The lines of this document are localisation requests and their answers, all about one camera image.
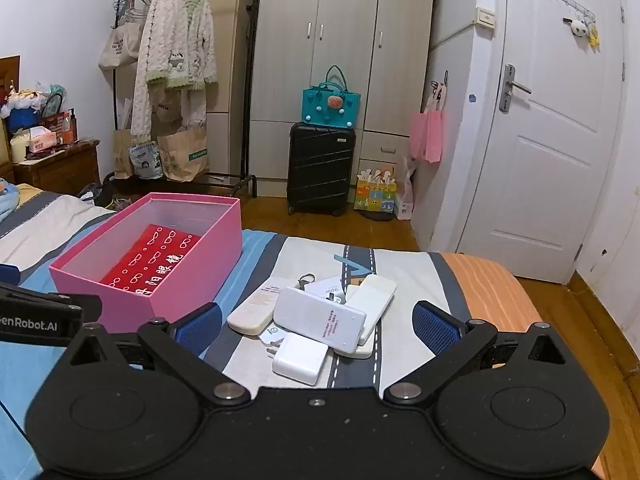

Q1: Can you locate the brown paper bag green stripe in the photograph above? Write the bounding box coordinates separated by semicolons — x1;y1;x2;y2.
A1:
156;124;211;183

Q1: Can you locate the bunny wall hook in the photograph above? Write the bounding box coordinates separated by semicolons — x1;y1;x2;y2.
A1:
429;71;451;111

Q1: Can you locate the white printed plastic bag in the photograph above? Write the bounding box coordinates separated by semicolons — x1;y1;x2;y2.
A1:
129;142;164;181

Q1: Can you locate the panda plush charm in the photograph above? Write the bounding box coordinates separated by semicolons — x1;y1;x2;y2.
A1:
562;16;589;41

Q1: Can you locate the grey wardrobe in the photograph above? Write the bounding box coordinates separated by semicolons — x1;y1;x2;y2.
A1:
249;0;437;201

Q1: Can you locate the cream jar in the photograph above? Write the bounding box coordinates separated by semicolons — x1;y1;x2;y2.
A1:
9;130;30;163

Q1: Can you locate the wooden nightstand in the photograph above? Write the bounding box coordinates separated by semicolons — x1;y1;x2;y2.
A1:
11;140;102;196

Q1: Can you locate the metal door handle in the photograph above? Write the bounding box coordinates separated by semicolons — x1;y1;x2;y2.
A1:
501;64;533;114

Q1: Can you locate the tissue box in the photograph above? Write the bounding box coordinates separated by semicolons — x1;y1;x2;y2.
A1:
26;126;57;153

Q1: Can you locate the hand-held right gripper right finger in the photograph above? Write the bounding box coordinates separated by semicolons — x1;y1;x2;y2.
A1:
382;302;568;406

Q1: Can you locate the slim brown paper bag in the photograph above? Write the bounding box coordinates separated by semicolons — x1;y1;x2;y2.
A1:
112;129;136;181

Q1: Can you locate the pink paper bag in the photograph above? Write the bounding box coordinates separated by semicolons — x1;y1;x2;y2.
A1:
410;109;445;164

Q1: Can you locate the red glasses-print case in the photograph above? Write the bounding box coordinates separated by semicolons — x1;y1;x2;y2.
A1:
99;224;203;291

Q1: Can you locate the white door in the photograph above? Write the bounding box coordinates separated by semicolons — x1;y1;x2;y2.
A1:
456;0;630;286

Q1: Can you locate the colourful printed box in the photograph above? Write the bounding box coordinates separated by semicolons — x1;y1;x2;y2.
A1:
354;166;399;213

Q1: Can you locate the black clothes rack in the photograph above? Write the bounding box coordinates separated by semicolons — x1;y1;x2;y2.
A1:
113;0;264;198

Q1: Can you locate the white knit cardigan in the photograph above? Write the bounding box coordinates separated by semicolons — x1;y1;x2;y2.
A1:
131;0;219;145

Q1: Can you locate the cream remote control with label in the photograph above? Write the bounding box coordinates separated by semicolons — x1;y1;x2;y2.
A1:
227;284;286;336

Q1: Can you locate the plain white remote control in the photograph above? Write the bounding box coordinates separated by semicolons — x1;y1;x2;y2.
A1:
345;274;397;346

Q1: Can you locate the teal handbag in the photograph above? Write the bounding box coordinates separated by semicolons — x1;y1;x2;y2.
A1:
301;65;362;130

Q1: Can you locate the white remote control red label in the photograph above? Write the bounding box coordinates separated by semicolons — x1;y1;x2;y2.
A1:
273;286;368;356

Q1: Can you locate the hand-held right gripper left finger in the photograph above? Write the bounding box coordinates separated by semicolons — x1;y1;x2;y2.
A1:
67;302;251;406

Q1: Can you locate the pink cardboard box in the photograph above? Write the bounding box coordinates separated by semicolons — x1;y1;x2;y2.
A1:
48;192;244;333

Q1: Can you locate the large white power adapter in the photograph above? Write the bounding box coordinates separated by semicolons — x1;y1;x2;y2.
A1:
271;332;330;387

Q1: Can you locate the blue bag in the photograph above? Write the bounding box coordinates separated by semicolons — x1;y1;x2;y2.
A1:
6;105;42;133

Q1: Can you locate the black suitcase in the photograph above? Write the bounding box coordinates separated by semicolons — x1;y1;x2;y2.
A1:
286;121;357;218

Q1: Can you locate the bunch of clothes hangers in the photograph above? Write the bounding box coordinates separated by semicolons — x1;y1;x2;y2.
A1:
114;0;151;23

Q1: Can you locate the dark bag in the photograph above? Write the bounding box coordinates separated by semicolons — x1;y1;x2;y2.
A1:
76;182;117;209

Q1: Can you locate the light blue soft cloth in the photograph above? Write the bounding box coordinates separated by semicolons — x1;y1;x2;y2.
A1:
0;180;21;222

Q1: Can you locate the canvas tote bag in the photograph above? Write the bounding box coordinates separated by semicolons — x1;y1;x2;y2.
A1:
98;19;143;72

